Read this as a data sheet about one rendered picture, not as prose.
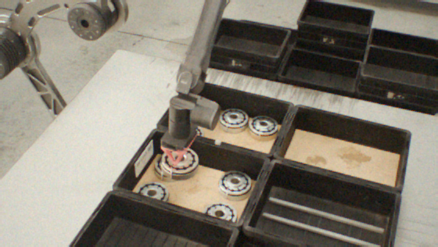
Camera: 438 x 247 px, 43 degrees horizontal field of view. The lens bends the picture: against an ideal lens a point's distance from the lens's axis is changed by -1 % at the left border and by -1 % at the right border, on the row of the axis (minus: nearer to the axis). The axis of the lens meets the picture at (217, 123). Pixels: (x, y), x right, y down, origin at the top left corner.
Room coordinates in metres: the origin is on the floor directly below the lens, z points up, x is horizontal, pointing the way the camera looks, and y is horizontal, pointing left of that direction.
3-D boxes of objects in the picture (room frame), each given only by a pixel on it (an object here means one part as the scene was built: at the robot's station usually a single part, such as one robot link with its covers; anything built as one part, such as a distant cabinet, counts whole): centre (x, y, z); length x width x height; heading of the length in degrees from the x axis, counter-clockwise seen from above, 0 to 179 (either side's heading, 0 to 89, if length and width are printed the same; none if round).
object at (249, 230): (1.06, -0.31, 0.92); 0.40 x 0.30 x 0.02; 71
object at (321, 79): (2.44, -0.53, 0.31); 0.40 x 0.30 x 0.34; 72
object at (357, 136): (1.34, -0.41, 0.87); 0.40 x 0.30 x 0.11; 71
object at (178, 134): (1.12, 0.10, 1.16); 0.10 x 0.07 x 0.07; 159
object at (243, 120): (1.54, -0.06, 0.86); 0.10 x 0.10 x 0.01
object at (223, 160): (1.19, 0.07, 0.87); 0.40 x 0.30 x 0.11; 71
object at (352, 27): (2.81, -0.65, 0.37); 0.40 x 0.30 x 0.45; 72
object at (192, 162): (1.13, 0.10, 1.04); 0.10 x 0.10 x 0.01
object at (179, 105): (1.12, 0.09, 1.22); 0.07 x 0.06 x 0.07; 69
